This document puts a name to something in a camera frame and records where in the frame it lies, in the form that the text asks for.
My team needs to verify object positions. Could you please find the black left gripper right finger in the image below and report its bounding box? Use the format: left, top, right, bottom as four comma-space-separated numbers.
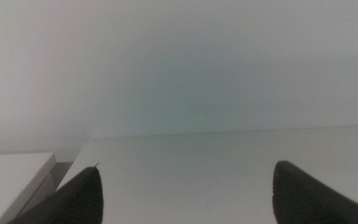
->
272, 160, 358, 224

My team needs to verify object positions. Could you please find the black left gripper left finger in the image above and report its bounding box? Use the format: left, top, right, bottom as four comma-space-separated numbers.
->
7, 163, 104, 224

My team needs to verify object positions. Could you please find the white side cabinet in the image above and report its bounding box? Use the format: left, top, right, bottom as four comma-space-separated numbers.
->
0, 152, 57, 224

